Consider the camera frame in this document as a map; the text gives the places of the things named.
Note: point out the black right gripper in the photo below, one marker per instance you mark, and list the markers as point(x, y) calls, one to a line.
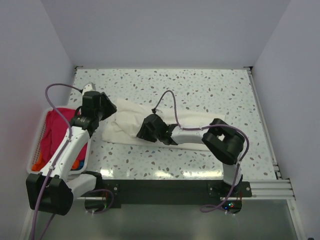
point(143, 133)

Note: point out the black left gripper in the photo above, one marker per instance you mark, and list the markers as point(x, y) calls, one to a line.
point(110, 108)

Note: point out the white t-shirt red print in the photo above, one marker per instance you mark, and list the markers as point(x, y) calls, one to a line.
point(123, 126)

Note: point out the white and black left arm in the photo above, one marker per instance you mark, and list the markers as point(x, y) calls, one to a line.
point(49, 190)

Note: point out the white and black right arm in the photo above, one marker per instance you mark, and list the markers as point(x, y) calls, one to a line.
point(227, 143)

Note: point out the pink t-shirt in basket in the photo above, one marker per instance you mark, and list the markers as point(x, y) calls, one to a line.
point(55, 129)

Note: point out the white plastic laundry basket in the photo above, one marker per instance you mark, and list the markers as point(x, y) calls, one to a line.
point(35, 152)

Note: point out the blue garment in basket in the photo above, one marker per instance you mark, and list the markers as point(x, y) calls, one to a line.
point(82, 165)

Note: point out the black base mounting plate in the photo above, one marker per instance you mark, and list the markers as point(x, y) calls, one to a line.
point(158, 192)

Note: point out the orange garment in basket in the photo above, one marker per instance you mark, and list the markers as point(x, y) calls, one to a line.
point(41, 163)

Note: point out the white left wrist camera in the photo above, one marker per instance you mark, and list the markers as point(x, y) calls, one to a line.
point(89, 87)

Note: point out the aluminium frame rail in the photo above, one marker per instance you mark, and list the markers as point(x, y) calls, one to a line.
point(278, 189)

